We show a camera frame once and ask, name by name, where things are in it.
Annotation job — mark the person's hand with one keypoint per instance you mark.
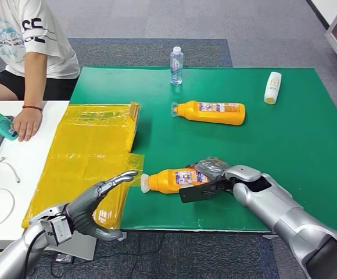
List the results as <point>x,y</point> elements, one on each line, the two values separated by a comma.
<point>28,124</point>

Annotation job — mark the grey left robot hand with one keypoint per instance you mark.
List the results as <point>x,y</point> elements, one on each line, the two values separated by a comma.
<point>82,211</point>

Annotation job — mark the green table mat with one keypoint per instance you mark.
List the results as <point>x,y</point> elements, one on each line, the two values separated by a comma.
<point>214,142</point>

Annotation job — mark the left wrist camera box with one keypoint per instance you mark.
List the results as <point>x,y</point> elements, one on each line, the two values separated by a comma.
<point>59,230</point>

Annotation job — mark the small white bottle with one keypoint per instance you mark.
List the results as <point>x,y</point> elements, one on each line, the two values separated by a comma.
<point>272,88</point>

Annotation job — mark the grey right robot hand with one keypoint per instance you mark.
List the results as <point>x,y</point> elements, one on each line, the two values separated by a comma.
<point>211,169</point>

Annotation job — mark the clear water bottle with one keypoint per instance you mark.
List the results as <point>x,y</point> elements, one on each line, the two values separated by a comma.
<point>176,65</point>

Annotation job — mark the orange bottle with white cap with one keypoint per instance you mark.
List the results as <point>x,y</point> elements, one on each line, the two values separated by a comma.
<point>165,181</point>

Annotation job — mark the person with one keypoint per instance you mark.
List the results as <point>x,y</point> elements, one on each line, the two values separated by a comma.
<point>11,38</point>

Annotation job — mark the yellow film covered cardboard sheet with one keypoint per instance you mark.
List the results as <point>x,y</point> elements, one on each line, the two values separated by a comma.
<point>84,146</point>

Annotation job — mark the person's forearm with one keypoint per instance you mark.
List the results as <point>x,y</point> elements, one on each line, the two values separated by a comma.
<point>36,83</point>

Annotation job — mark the orange bottle with clear cap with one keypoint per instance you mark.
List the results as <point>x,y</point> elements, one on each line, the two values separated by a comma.
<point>209,117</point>

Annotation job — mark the black power adapter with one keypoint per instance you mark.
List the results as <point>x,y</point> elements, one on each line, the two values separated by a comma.
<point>64,258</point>

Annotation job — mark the grey table base plate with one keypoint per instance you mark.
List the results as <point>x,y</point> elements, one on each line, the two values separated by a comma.
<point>84,250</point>

